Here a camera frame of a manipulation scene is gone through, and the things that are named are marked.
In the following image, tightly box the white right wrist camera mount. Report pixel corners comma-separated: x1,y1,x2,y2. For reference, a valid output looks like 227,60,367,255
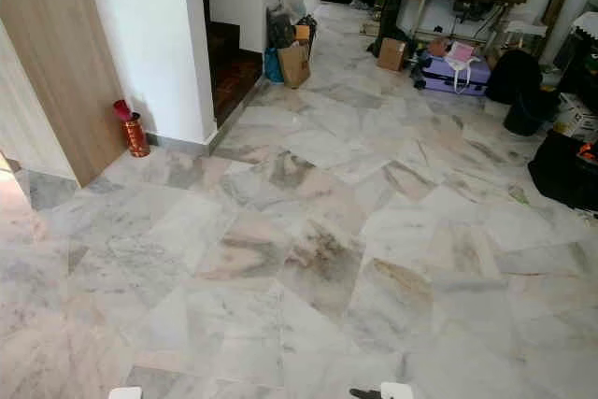
380,382,414,399

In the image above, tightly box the white pink tote bag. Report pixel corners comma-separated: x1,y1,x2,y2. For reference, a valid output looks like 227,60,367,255
442,41,479,93

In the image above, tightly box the black backpack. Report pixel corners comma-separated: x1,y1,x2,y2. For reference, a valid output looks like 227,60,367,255
486,48,543,106

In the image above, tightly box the purple suitcase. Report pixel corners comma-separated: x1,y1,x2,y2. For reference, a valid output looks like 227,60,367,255
416,53,492,97

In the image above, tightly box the red gold vase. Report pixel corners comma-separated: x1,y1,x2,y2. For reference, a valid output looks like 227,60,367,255
113,99,151,159

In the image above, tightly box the black plastic bucket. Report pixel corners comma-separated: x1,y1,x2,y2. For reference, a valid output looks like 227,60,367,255
503,89,560,136

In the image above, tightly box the white printed box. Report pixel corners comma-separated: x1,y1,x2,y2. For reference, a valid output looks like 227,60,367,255
553,93,598,141

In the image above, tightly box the brown paper bag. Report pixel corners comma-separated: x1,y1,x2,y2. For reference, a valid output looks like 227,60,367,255
278,41,312,90

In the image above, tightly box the blue bag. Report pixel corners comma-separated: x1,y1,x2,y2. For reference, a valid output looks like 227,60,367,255
263,47,283,84

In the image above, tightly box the small cardboard box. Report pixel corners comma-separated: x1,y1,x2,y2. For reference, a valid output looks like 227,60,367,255
377,37,408,73

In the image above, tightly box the black duffel bag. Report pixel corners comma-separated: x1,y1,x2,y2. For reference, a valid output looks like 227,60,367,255
528,130,598,211

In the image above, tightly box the light wood cabinet panel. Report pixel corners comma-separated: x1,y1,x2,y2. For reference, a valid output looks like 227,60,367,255
0,0,130,187

